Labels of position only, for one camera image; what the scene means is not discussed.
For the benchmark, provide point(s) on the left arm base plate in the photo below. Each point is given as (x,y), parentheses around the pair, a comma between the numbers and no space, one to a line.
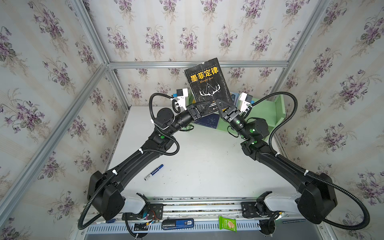
(150,212)

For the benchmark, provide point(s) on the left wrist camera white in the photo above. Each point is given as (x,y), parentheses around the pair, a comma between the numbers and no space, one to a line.
(180,99)

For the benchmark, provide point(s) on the white blue magazine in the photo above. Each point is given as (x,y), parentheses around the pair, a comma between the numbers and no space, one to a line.
(235,98)

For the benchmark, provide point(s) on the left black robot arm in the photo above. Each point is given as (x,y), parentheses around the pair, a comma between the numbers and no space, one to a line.
(104,193)

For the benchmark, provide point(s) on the green snack packet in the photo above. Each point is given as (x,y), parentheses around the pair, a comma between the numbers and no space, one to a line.
(227,224)

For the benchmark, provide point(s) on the green two-tier shelf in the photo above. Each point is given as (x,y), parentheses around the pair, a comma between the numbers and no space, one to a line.
(272,111)

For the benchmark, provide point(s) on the blue white marker pen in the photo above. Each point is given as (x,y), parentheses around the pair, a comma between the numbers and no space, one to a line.
(152,173)

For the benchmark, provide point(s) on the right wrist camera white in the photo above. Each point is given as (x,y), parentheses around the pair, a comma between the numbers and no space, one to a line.
(245,100)

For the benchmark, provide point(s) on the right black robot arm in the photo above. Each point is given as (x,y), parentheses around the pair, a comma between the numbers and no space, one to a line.
(318,197)

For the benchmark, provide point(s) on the blue black device on rail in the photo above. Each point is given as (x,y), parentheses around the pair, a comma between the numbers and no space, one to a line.
(176,224)

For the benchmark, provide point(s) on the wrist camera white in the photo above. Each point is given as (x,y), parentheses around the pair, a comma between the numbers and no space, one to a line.
(245,100)
(180,99)

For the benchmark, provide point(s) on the black book with antlers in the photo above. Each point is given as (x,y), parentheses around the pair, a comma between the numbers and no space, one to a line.
(208,83)

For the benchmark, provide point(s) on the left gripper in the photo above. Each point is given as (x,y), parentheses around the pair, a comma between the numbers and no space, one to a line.
(193,111)

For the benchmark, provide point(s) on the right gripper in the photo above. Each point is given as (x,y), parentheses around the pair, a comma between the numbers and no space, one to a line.
(229,113)

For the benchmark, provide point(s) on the navy book yellow label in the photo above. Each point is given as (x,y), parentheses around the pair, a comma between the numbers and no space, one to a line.
(210,121)

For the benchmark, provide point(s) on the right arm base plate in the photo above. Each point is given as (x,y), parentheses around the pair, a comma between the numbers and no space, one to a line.
(252,210)

